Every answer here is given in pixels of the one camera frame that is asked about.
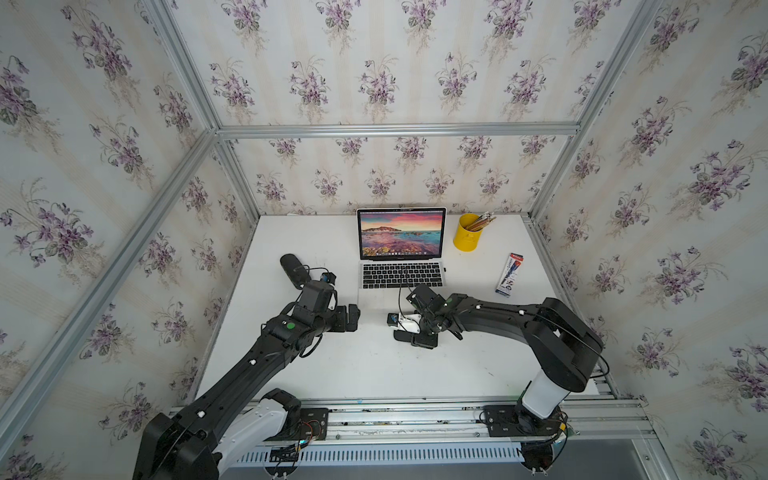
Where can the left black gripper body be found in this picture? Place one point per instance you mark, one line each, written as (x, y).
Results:
(338, 322)

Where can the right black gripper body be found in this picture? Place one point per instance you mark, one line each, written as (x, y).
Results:
(426, 335)

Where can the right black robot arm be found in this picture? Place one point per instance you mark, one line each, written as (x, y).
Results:
(566, 349)

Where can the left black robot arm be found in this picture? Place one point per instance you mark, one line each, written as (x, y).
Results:
(204, 439)

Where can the silver open laptop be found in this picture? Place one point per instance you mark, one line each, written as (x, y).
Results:
(400, 248)

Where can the red blue pen box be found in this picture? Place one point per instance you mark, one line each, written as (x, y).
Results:
(509, 274)

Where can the yellow pen cup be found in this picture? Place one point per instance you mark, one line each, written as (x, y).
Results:
(464, 239)

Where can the aluminium mounting rails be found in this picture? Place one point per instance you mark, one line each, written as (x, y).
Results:
(423, 420)

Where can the white vent grille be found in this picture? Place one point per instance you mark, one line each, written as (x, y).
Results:
(389, 454)

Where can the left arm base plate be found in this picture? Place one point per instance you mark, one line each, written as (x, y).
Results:
(304, 424)

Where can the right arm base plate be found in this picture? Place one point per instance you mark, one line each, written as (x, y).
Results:
(514, 421)

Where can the aluminium cage frame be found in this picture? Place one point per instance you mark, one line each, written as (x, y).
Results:
(36, 386)

